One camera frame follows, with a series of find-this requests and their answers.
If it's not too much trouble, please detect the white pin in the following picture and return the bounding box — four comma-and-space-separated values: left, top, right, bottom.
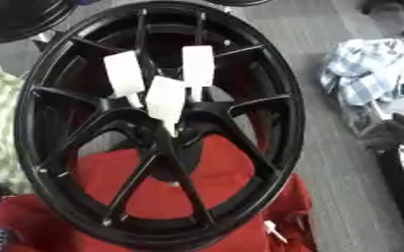
101, 49, 147, 109
262, 220, 291, 245
179, 44, 218, 102
143, 75, 188, 139

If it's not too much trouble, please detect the black spoked wheel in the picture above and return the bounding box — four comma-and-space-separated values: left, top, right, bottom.
12, 1, 307, 252

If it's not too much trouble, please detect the black round wheel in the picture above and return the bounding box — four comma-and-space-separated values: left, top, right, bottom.
0, 0, 80, 44

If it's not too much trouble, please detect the blue white checked cloth bundle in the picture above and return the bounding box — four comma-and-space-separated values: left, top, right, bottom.
317, 37, 404, 137

